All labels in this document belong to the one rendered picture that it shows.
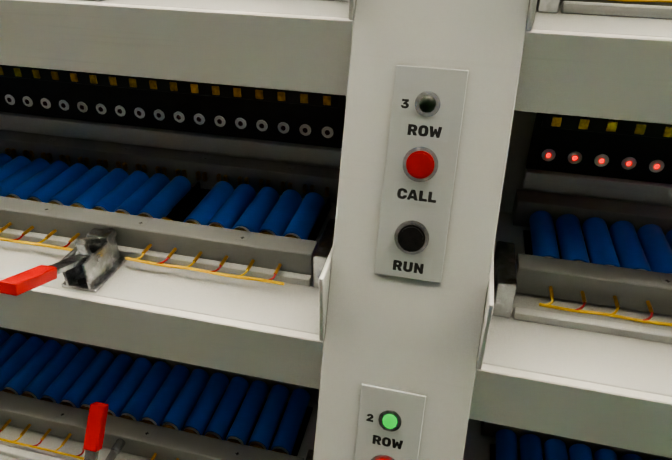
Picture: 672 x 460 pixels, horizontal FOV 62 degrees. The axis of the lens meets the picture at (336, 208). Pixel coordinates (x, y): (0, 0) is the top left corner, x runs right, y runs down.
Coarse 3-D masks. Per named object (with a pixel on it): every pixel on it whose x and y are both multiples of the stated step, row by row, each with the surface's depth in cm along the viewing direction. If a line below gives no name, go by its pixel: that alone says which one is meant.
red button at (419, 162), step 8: (416, 152) 32; (424, 152) 31; (408, 160) 32; (416, 160) 32; (424, 160) 31; (432, 160) 31; (408, 168) 32; (416, 168) 32; (424, 168) 31; (432, 168) 32; (416, 176) 32; (424, 176) 32
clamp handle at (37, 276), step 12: (84, 252) 39; (60, 264) 37; (72, 264) 37; (12, 276) 34; (24, 276) 34; (36, 276) 34; (48, 276) 35; (0, 288) 33; (12, 288) 33; (24, 288) 33
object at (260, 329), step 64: (64, 128) 55; (128, 128) 54; (256, 192) 51; (0, 256) 43; (64, 256) 43; (320, 256) 38; (0, 320) 42; (64, 320) 40; (128, 320) 38; (192, 320) 37; (256, 320) 37; (320, 320) 34
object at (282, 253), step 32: (0, 224) 45; (32, 224) 44; (64, 224) 43; (96, 224) 42; (128, 224) 42; (160, 224) 42; (192, 224) 42; (192, 256) 42; (224, 256) 41; (256, 256) 40; (288, 256) 40
